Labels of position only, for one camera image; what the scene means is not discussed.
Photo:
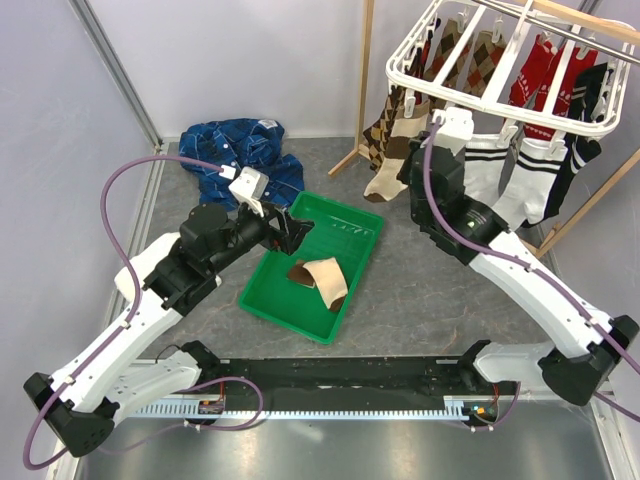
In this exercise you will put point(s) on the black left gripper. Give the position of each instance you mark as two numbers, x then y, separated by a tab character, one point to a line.
291	232

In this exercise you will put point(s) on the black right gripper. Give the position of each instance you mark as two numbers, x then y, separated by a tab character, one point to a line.
404	174

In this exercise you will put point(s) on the white black-striped sock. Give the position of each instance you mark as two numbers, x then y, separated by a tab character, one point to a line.
527	191
484	158

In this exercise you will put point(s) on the beige brown striped sock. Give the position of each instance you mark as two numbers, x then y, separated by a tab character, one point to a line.
385	186
324	275

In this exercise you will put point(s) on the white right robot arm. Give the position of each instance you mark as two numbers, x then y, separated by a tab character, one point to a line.
584	345

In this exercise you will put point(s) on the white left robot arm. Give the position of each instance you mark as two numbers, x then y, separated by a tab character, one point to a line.
83	401

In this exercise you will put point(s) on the white sock drying hanger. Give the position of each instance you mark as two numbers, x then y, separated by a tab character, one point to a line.
614	38

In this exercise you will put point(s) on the green plastic tray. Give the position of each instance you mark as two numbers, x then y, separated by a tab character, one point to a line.
309	291

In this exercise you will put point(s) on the brown yellow argyle sock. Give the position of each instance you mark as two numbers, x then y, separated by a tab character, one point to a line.
376	137

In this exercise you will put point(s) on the blue plaid shirt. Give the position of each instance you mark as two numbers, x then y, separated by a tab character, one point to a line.
247	142

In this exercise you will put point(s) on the red patterned sock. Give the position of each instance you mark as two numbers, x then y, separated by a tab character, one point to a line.
578	63
533	71

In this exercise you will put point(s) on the tan orange argyle sock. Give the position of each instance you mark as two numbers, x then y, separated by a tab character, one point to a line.
484	60
449	40

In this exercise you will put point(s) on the black white-striped sock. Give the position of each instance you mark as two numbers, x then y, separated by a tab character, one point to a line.
580	151
590	94

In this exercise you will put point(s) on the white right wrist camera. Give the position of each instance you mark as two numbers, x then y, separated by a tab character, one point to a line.
454	128

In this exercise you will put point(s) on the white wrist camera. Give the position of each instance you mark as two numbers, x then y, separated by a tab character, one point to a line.
247	186
454	128

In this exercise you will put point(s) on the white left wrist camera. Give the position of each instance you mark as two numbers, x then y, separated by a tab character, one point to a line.
247	186

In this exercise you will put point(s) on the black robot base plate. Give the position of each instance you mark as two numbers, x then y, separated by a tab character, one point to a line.
417	381

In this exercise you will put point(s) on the grey slotted cable duct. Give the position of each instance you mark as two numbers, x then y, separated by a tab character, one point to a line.
193	410

